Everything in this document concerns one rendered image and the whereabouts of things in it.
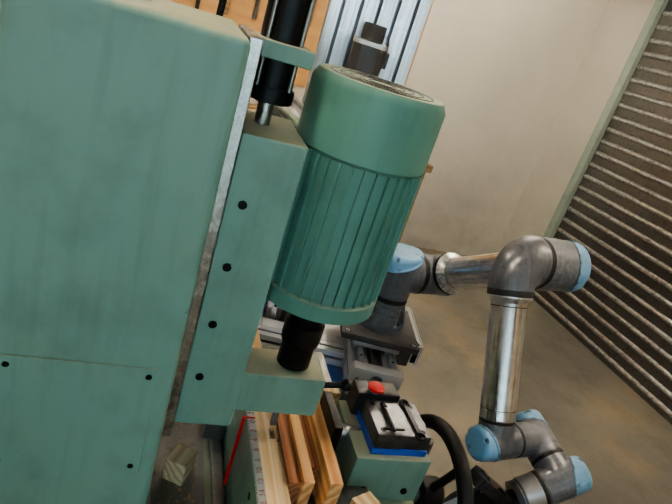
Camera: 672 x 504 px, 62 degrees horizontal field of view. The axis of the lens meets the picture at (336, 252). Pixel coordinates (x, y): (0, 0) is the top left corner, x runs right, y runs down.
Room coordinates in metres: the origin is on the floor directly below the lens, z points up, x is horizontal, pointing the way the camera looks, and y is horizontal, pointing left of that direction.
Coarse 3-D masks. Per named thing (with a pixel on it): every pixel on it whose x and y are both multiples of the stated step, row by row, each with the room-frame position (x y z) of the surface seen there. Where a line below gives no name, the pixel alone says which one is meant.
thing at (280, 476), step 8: (256, 336) 0.99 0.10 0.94; (256, 344) 0.96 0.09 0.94; (280, 448) 0.70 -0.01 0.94; (272, 456) 0.68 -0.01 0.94; (280, 456) 0.68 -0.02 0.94; (280, 464) 0.67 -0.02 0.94; (280, 472) 0.65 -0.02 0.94; (280, 480) 0.64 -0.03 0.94; (280, 488) 0.62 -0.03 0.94; (280, 496) 0.61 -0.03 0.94; (288, 496) 0.61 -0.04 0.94
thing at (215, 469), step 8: (208, 424) 0.80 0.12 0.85; (208, 432) 0.81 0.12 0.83; (216, 432) 0.81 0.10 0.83; (224, 432) 0.82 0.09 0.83; (216, 440) 0.81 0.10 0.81; (216, 448) 0.79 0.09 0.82; (216, 456) 0.77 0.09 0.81; (216, 464) 0.76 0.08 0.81; (216, 472) 0.74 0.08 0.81; (216, 480) 0.72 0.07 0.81; (216, 488) 0.71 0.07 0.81; (216, 496) 0.69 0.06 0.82; (224, 496) 0.70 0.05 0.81
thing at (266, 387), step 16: (256, 352) 0.74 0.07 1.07; (272, 352) 0.75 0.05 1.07; (256, 368) 0.70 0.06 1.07; (272, 368) 0.71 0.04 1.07; (320, 368) 0.75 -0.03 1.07; (256, 384) 0.69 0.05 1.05; (272, 384) 0.70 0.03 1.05; (288, 384) 0.70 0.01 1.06; (304, 384) 0.71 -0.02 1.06; (320, 384) 0.72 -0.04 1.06; (240, 400) 0.68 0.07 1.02; (256, 400) 0.69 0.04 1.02; (272, 400) 0.70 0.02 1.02; (288, 400) 0.71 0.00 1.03; (304, 400) 0.71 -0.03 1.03
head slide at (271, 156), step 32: (256, 128) 0.66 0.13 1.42; (288, 128) 0.71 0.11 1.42; (256, 160) 0.62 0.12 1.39; (288, 160) 0.64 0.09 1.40; (256, 192) 0.63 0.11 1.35; (288, 192) 0.64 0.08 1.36; (224, 224) 0.62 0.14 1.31; (256, 224) 0.63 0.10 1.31; (224, 256) 0.62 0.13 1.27; (256, 256) 0.63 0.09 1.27; (224, 288) 0.62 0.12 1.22; (256, 288) 0.64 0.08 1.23; (224, 320) 0.63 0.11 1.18; (256, 320) 0.64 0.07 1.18; (192, 352) 0.62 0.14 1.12; (224, 352) 0.63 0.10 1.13; (192, 384) 0.62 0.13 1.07; (224, 384) 0.63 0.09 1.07; (192, 416) 0.62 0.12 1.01; (224, 416) 0.64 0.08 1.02
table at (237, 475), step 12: (264, 348) 1.01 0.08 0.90; (276, 348) 1.03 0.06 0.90; (324, 360) 1.04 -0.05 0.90; (324, 372) 1.00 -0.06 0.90; (228, 432) 0.80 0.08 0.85; (336, 456) 0.77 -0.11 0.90; (240, 468) 0.68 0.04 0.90; (240, 480) 0.66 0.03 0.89; (240, 492) 0.65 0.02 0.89; (348, 492) 0.70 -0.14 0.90; (360, 492) 0.71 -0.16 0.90
